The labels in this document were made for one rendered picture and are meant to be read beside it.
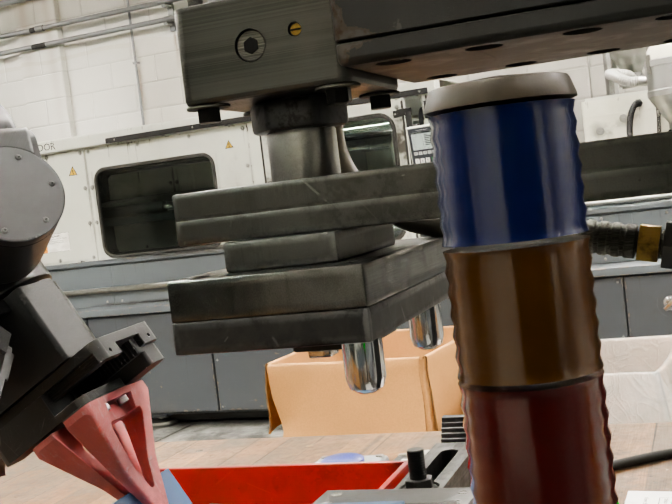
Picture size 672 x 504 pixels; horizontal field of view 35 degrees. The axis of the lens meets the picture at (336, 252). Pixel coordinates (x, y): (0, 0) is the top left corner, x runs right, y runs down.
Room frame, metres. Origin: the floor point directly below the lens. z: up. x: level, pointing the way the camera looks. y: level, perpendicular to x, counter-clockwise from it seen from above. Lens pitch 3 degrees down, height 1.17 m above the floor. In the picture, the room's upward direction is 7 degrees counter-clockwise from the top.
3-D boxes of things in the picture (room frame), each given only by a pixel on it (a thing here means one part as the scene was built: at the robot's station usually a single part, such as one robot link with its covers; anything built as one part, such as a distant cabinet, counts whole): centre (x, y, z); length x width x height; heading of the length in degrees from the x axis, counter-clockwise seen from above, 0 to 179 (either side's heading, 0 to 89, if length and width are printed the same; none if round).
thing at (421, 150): (5.12, -0.52, 1.27); 0.23 x 0.18 x 0.38; 157
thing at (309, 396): (3.14, -0.08, 0.43); 0.59 x 0.54 x 0.58; 156
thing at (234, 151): (6.15, 0.60, 1.24); 2.95 x 0.98 x 0.90; 67
